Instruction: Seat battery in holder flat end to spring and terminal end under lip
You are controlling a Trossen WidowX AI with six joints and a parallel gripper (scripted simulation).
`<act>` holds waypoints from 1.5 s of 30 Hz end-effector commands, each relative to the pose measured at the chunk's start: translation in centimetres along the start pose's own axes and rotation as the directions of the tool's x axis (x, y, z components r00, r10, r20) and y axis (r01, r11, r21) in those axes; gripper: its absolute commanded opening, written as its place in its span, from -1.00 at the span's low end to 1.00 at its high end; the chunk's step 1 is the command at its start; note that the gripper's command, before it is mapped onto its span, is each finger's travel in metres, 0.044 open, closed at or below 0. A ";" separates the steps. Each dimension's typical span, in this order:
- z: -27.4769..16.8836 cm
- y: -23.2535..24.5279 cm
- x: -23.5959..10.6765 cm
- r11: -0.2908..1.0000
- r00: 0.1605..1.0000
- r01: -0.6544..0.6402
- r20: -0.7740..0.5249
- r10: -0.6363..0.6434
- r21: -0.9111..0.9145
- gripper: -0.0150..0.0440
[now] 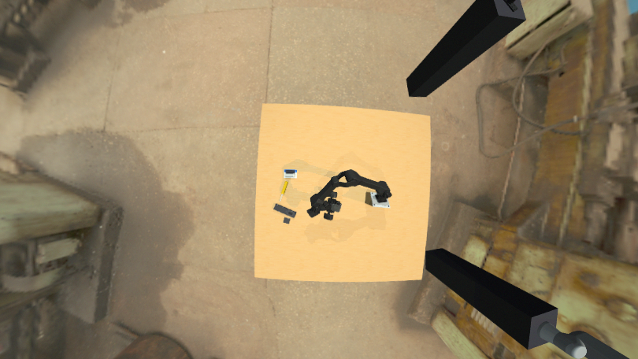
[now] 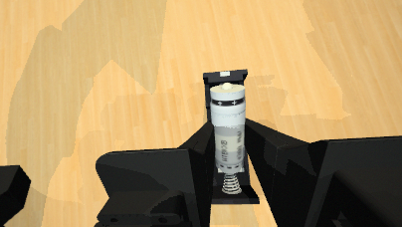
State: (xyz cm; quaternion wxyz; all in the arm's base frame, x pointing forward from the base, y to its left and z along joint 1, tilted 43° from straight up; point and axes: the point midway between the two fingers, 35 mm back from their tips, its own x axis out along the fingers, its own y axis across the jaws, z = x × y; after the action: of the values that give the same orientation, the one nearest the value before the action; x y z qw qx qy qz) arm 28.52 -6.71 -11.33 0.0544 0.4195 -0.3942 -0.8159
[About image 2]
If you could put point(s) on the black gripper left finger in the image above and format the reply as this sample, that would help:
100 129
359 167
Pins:
188 168

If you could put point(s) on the white cylindrical battery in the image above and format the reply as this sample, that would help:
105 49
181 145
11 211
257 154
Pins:
228 114

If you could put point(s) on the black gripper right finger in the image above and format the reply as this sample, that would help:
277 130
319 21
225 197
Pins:
295 174

